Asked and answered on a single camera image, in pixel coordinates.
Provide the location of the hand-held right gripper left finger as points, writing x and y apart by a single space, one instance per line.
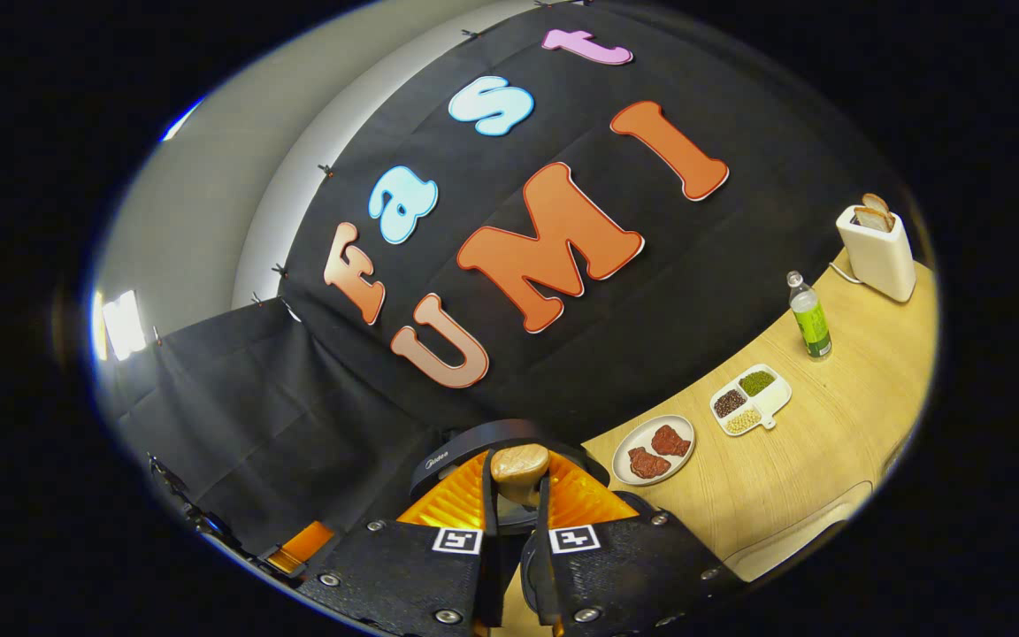
490 575

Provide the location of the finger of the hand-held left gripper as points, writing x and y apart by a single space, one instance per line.
302 544

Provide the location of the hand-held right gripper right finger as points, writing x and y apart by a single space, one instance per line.
545 575

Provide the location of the wooden spoon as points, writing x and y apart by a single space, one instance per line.
518 462

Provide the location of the black rice cooker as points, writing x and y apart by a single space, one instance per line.
456 447

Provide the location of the white round plate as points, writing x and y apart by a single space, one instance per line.
624 456

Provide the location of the red meat piece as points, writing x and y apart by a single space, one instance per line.
648 463
670 440

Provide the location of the ceiling light panel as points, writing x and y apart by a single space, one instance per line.
123 323

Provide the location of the clear glass tray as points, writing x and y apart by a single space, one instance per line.
792 540

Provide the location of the black backdrop cloth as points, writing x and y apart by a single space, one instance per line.
651 341

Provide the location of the white divided bean dish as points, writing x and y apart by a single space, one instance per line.
770 402

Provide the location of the green drink bottle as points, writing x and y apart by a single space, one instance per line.
812 323

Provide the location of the white toaster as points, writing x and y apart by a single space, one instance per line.
881 261

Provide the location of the toast bread slice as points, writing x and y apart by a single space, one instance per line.
877 203
870 221

